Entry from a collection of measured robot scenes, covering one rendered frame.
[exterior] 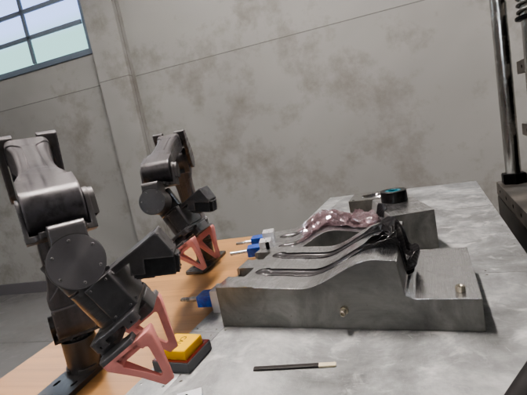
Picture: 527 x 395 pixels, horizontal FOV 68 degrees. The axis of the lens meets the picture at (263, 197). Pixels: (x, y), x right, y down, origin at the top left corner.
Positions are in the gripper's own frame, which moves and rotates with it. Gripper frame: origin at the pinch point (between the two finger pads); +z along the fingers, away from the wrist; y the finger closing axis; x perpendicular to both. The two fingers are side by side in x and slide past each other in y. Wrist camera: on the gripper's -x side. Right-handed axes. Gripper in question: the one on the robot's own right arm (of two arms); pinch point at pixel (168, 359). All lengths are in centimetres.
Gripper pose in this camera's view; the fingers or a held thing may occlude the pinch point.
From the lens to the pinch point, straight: 57.4
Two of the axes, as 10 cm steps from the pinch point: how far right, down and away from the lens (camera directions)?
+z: 6.3, 7.5, 2.0
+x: -7.6, 6.5, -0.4
